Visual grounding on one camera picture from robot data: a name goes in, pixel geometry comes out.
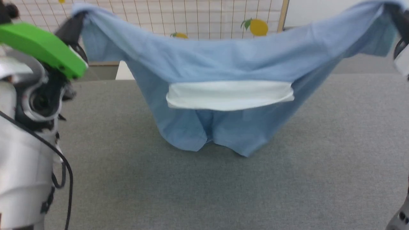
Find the light blue polo shirt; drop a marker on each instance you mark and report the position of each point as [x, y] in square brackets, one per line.
[223, 64]

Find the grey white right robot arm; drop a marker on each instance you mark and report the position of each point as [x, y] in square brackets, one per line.
[401, 214]

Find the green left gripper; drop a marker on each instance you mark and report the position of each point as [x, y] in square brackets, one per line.
[38, 44]

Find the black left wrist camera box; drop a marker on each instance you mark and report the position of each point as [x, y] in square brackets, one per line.
[7, 12]

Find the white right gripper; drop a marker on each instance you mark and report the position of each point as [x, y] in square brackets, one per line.
[403, 62]

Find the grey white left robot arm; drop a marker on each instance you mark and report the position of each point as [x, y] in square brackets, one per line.
[22, 166]

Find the white box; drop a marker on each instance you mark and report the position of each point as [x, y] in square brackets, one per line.
[125, 72]

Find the lemon print partition screen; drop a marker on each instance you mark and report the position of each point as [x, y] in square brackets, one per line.
[191, 12]

